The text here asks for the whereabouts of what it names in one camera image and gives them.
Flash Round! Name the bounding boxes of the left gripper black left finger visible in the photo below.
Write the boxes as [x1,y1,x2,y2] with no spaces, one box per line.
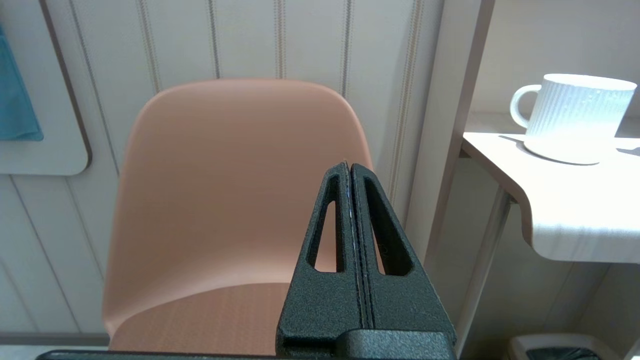
[276,162,362,357]

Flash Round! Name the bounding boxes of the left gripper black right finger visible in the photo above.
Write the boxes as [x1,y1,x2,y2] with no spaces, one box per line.
[351,163,457,346]

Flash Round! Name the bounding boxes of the pink shell chair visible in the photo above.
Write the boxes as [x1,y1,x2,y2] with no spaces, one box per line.
[102,78,376,357]

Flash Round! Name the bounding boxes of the grey trash bin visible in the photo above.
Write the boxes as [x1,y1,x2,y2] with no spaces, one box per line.
[507,333,633,360]

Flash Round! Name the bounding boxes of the beige shelf side table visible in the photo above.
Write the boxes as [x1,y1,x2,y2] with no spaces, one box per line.
[405,0,640,360]

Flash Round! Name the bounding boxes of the white ribbed ceramic cup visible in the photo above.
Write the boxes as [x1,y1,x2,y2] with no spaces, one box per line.
[509,73,638,166]

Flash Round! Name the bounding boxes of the blue cloth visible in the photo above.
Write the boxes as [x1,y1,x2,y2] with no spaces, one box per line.
[0,25,44,142]

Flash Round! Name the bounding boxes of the white framed wall panel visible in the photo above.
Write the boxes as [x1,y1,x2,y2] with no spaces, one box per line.
[0,0,93,177]

